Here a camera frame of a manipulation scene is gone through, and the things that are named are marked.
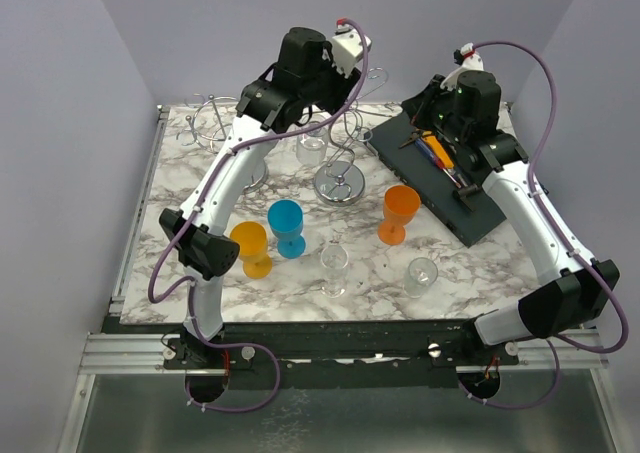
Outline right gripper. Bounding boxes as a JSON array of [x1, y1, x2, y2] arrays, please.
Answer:
[[401, 76, 466, 145]]

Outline orange plastic goblet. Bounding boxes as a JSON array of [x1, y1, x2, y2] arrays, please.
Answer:
[[378, 185, 421, 246]]

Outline tall chrome glass rack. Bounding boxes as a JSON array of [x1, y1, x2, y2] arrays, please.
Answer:
[[313, 67, 397, 207]]

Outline clear wine glass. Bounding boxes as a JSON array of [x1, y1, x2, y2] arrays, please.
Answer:
[[403, 257, 438, 298], [320, 245, 349, 298], [296, 121, 328, 167]]

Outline clear wine glass front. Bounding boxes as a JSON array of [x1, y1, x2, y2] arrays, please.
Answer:
[[320, 245, 349, 298]]

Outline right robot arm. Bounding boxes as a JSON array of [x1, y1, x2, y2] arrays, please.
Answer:
[[401, 70, 620, 365]]

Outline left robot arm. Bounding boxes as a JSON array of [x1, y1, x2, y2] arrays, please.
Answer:
[[160, 18, 371, 368]]

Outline small chrome glass rack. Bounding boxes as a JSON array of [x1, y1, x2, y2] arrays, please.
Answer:
[[176, 90, 269, 194]]

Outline yellow utility knife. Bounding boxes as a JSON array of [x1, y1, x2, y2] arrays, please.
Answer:
[[425, 135, 455, 169]]

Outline blue red screwdriver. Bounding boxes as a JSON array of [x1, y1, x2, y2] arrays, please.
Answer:
[[415, 139, 445, 170]]

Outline dark flat equipment box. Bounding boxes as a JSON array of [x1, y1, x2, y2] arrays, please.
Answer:
[[371, 104, 529, 247]]

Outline blue plastic goblet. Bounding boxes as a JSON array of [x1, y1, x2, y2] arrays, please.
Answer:
[[267, 199, 306, 259]]

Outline yellow plastic goblet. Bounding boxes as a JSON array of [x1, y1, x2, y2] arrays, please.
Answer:
[[230, 221, 272, 279]]

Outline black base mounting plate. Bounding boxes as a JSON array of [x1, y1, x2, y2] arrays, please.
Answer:
[[99, 297, 576, 392]]

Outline yellow handled pliers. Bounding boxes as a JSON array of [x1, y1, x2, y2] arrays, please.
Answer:
[[399, 129, 433, 149]]

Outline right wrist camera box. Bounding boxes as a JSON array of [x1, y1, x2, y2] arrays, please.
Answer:
[[440, 43, 484, 90]]

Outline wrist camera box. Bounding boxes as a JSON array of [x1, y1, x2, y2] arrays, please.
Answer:
[[329, 18, 372, 78], [440, 43, 484, 90]]

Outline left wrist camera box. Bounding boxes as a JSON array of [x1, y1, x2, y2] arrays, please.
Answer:
[[329, 18, 372, 78]]

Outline aluminium rail frame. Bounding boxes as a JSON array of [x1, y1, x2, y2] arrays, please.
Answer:
[[61, 106, 620, 452]]

